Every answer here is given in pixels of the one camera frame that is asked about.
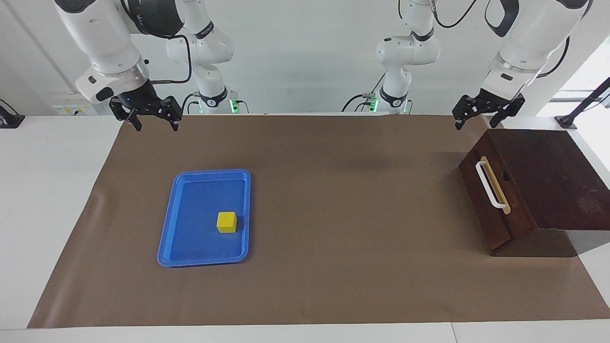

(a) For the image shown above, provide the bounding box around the wooden drawer with white handle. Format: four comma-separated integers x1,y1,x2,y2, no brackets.
459,130,540,254

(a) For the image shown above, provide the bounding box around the yellow cube block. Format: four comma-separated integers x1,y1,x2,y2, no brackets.
217,212,237,233

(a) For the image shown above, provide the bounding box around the dark wooden drawer cabinet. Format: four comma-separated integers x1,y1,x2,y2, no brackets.
485,128,610,258

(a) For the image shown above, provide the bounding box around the blue plastic tray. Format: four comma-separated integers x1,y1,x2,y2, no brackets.
157,169,252,267

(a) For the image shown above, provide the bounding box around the brown table mat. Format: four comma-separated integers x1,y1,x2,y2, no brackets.
27,113,610,329

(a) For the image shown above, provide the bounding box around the white wall power outlet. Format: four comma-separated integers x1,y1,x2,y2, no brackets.
51,92,98,116

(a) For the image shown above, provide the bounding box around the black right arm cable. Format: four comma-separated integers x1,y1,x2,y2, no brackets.
122,0,192,85

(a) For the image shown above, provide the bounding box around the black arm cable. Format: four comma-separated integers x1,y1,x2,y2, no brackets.
122,0,192,85
429,0,571,78

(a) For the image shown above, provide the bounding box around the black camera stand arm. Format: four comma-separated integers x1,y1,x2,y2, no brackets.
555,76,610,130

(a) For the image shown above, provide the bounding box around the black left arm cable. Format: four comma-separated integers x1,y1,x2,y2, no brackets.
429,0,571,78

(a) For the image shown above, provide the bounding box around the black table clamp mount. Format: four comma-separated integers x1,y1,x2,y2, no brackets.
0,99,25,129

